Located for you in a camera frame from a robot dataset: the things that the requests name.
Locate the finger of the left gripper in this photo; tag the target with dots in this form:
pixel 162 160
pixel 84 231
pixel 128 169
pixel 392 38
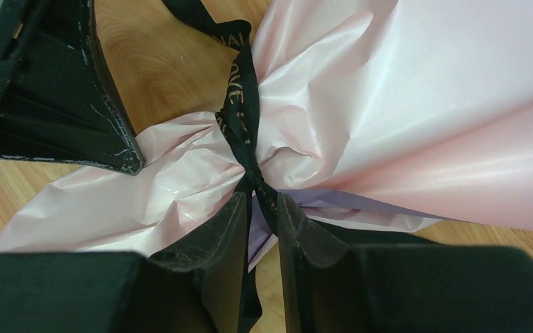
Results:
pixel 58 101

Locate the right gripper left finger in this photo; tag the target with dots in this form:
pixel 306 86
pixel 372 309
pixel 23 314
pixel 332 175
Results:
pixel 111 291

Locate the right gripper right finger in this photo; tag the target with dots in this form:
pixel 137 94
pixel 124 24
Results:
pixel 340 280

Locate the purple wrapping paper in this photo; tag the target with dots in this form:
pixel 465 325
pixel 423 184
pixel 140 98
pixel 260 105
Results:
pixel 339 208

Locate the black ribbon gold lettering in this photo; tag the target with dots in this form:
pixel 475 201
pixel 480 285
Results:
pixel 241 119

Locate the pink wrapping paper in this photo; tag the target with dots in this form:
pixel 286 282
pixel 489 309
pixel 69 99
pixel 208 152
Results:
pixel 427 105

